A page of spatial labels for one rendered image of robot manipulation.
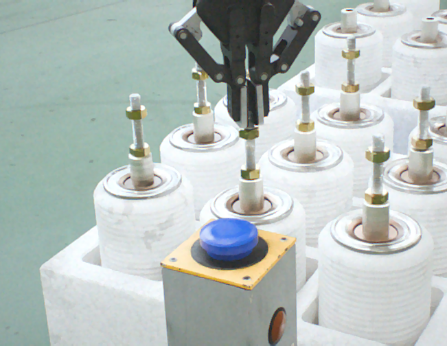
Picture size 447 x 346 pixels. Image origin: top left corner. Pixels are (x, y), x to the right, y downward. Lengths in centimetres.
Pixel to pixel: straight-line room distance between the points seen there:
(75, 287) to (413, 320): 32
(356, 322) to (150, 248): 21
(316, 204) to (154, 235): 16
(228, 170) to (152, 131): 72
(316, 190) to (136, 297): 20
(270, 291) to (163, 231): 25
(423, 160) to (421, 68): 40
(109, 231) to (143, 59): 122
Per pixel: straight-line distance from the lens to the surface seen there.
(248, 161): 79
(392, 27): 138
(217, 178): 93
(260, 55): 75
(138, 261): 86
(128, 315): 85
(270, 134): 103
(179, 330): 63
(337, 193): 89
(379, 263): 74
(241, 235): 61
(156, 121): 169
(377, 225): 76
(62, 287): 89
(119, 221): 85
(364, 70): 129
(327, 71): 130
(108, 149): 159
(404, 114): 124
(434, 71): 124
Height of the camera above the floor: 63
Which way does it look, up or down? 25 degrees down
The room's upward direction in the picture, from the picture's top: 3 degrees counter-clockwise
